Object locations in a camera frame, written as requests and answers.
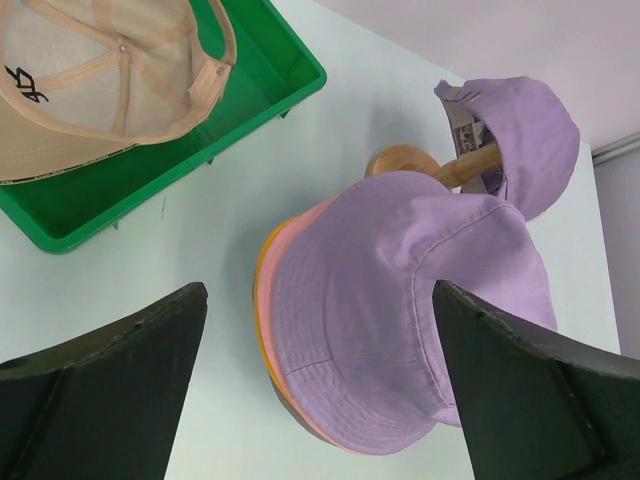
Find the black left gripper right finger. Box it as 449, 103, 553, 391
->
433, 280, 639, 479

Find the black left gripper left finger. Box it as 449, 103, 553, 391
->
1, 282, 208, 479

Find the lavender purple hat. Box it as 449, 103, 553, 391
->
296, 171, 557, 449

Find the orange hat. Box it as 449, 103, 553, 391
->
252, 217, 295, 393

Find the pink hat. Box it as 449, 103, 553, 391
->
258, 200, 410, 455

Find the lavender baseball cap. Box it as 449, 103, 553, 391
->
434, 76, 580, 221

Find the tan brimmed hat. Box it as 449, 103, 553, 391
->
1, 1, 237, 184

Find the grey bucket hat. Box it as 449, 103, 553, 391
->
269, 375, 313, 429

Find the wooden hat stand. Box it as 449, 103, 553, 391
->
365, 143, 502, 190

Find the green plastic tray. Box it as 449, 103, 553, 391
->
1, 1, 327, 254

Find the aluminium frame post right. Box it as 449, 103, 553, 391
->
592, 132, 640, 165

